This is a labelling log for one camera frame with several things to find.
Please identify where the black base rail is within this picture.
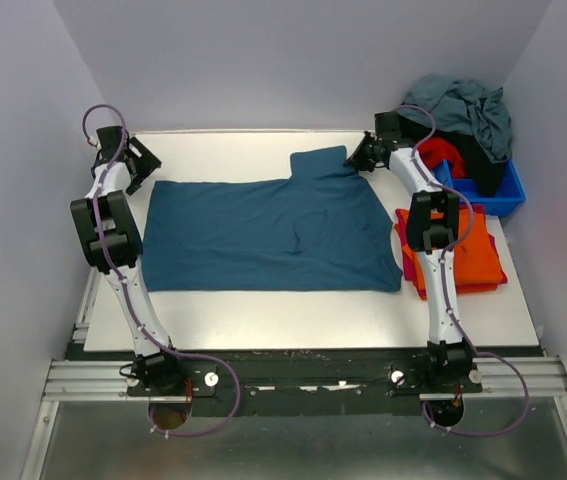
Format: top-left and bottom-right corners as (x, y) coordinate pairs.
(126, 348), (482, 419)

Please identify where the teal blue t-shirt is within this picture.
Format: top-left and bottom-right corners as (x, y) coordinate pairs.
(142, 146), (402, 293)

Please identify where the grey-teal crumpled t-shirt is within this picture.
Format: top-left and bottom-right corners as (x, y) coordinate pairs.
(399, 74), (513, 163)

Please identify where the magenta folded t-shirt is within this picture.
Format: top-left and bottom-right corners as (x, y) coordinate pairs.
(394, 202), (508, 300)

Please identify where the black t-shirt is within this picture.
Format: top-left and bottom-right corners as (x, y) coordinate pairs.
(434, 130), (505, 197)

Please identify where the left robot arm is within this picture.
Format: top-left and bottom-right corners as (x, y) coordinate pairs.
(70, 126), (185, 395)

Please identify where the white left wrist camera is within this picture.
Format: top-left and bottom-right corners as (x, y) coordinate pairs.
(87, 136), (101, 150)

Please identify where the red t-shirt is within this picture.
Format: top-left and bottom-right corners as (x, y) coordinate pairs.
(418, 137), (467, 179)

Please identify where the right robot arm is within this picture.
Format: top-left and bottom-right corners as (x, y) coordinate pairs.
(345, 105), (474, 392)

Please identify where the aluminium frame extrusion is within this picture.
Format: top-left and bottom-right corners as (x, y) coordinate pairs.
(43, 357), (567, 402)

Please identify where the blue plastic bin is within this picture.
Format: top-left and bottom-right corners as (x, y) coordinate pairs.
(431, 157), (527, 217)

